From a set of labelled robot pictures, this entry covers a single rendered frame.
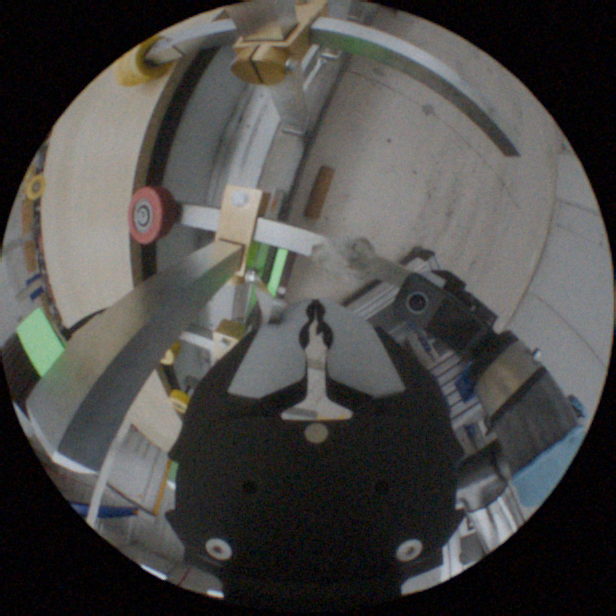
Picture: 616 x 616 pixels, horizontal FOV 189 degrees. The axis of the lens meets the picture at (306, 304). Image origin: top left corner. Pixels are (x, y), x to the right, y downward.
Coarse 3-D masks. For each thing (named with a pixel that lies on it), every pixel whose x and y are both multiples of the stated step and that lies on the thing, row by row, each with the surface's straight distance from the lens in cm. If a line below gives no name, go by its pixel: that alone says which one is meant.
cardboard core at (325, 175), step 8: (320, 168) 107; (328, 168) 104; (320, 176) 104; (328, 176) 104; (320, 184) 103; (328, 184) 104; (312, 192) 104; (320, 192) 102; (312, 200) 102; (320, 200) 102; (312, 208) 102; (320, 208) 103; (312, 216) 102
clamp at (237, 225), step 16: (224, 192) 25; (256, 192) 24; (224, 208) 25; (240, 208) 24; (256, 208) 24; (224, 224) 25; (240, 224) 24; (224, 240) 26; (240, 240) 25; (240, 272) 26
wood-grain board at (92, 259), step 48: (96, 96) 62; (144, 96) 39; (96, 144) 48; (144, 144) 33; (48, 192) 87; (96, 192) 43; (48, 240) 90; (96, 240) 44; (96, 288) 51; (144, 432) 197
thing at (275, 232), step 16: (176, 208) 31; (192, 208) 29; (208, 208) 27; (192, 224) 29; (208, 224) 28; (256, 224) 25; (272, 224) 24; (288, 224) 25; (256, 240) 25; (272, 240) 25; (288, 240) 24; (304, 240) 24; (320, 240) 24; (384, 272) 27; (400, 272) 28
